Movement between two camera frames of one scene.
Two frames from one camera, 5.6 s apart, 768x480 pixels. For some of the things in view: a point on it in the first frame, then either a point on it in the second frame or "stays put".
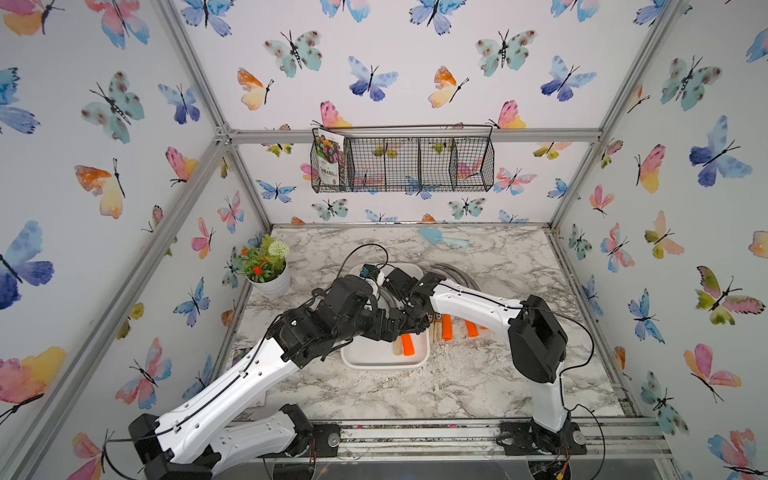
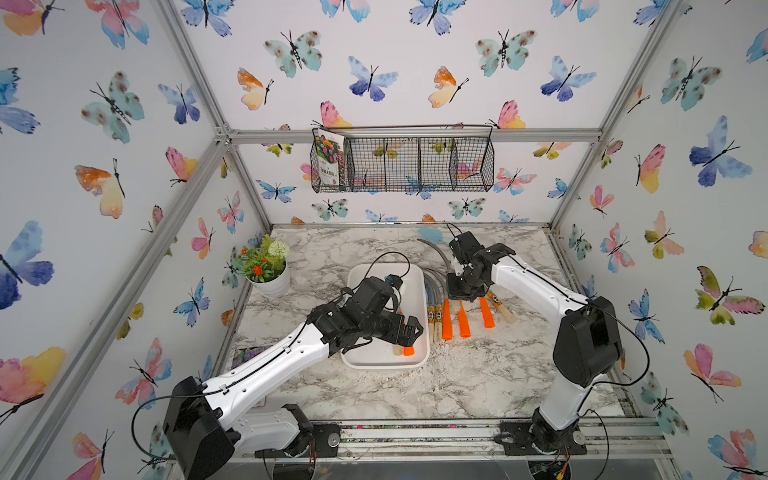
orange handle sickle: [408, 346] stays put
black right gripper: [416, 327] to [453, 292]
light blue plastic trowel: [435, 236] stays put
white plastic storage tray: [371, 354] stays put
